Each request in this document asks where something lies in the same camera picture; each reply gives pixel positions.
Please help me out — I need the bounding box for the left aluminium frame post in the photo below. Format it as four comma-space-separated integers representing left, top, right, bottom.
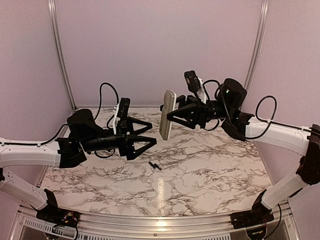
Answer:
47, 0, 77, 112

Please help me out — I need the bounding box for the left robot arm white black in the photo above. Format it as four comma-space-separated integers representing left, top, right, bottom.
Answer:
0, 108, 157, 223

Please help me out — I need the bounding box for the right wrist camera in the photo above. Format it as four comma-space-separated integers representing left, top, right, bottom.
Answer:
184, 70, 207, 103

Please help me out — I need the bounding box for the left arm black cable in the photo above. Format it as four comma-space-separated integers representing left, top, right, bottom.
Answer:
0, 82, 121, 159

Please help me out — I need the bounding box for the white remote control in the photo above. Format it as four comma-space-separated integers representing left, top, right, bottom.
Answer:
159, 89, 178, 141

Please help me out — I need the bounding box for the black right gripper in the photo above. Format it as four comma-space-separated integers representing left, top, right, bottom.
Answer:
162, 94, 233, 128

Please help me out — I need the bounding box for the front aluminium rail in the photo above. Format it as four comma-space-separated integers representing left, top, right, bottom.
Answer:
8, 202, 301, 240

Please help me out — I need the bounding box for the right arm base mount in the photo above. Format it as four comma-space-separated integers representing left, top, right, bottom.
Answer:
230, 209, 275, 229

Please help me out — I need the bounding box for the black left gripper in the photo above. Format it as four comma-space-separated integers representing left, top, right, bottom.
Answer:
80, 116, 157, 160

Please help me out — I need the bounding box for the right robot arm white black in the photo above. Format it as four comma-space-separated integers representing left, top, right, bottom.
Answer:
159, 76, 320, 224

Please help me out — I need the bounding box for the right aluminium frame post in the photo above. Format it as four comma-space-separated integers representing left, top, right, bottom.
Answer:
244, 0, 270, 91

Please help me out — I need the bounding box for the aluminium frame post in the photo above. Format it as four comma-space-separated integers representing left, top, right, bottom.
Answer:
47, 0, 77, 112
244, 0, 270, 91

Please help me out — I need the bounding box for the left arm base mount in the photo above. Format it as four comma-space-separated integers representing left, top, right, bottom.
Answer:
36, 209, 80, 228

